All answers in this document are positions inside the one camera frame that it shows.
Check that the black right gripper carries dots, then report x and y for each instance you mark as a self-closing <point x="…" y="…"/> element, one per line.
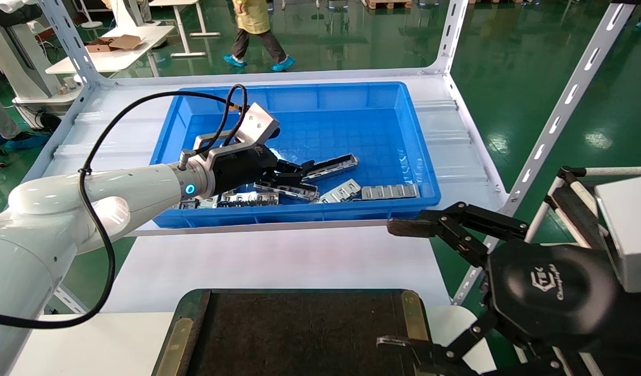
<point x="550" y="292"/>

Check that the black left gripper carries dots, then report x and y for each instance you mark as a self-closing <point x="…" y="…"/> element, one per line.
<point x="242" y="167"/>

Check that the grey metal frame part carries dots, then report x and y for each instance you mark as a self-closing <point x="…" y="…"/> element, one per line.
<point x="333" y="164"/>

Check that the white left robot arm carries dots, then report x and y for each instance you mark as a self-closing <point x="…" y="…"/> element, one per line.
<point x="132" y="183"/>

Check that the grey metal part square windows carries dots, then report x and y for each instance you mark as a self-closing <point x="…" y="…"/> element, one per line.
<point x="187" y="204"/>

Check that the black container olive rim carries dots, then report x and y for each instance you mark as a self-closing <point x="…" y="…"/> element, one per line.
<point x="299" y="329"/>

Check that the silver slotted metal strip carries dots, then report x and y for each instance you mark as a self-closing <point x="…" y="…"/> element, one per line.
<point x="247" y="199"/>

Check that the blue plastic bin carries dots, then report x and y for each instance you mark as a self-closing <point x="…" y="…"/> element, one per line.
<point x="352" y="125"/>

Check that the flat grey ribbed metal plate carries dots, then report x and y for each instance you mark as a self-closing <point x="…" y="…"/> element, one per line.
<point x="389" y="191"/>

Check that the white tube cart black pad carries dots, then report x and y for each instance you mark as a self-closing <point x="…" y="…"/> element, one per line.
<point x="576" y="214"/>

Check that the white table with T-legs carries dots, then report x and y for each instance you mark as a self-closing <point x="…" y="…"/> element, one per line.
<point x="204" y="35"/>

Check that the person in yellow coat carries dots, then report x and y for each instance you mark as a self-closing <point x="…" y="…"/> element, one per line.
<point x="252" y="15"/>

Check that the wooden pallet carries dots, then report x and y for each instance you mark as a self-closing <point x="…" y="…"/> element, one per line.
<point x="388" y="4"/>

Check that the white work table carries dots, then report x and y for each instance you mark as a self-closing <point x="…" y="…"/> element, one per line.
<point x="117" y="60"/>

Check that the brown cardboard box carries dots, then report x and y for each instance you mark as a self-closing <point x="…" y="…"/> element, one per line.
<point x="117" y="43"/>

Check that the white metal shelf rack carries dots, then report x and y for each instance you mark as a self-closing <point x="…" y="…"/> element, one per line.
<point x="452" y="31"/>

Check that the white humanoid robot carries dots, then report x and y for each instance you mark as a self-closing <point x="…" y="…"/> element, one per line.
<point x="23" y="62"/>

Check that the dark open metal frame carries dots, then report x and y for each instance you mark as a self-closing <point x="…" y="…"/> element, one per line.
<point x="294" y="193"/>

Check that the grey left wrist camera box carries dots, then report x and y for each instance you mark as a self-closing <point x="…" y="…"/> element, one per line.
<point x="258" y="122"/>

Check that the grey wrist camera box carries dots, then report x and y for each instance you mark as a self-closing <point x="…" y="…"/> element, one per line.
<point x="258" y="122"/>
<point x="628" y="235"/>

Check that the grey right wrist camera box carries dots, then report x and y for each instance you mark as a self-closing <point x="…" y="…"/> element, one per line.
<point x="628" y="235"/>

